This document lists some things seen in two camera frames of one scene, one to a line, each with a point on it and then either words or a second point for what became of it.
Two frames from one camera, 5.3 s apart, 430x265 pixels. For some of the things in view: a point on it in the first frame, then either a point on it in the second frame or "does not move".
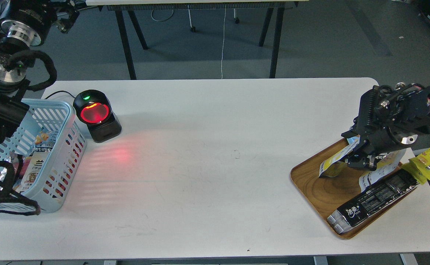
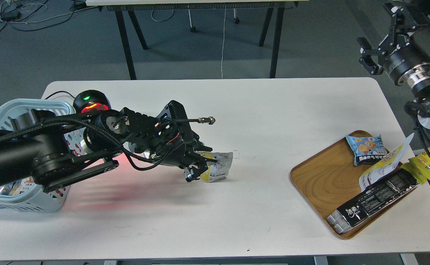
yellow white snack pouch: x=332 y=166 → x=216 y=170
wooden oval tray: x=328 y=194 does not move
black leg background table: x=123 y=8 does not move
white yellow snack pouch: x=385 y=165 does not move
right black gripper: x=392 y=118 → x=403 y=59
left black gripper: x=27 y=23 → x=166 y=138
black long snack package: x=363 y=205 does not move
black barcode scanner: x=93 y=107 does not move
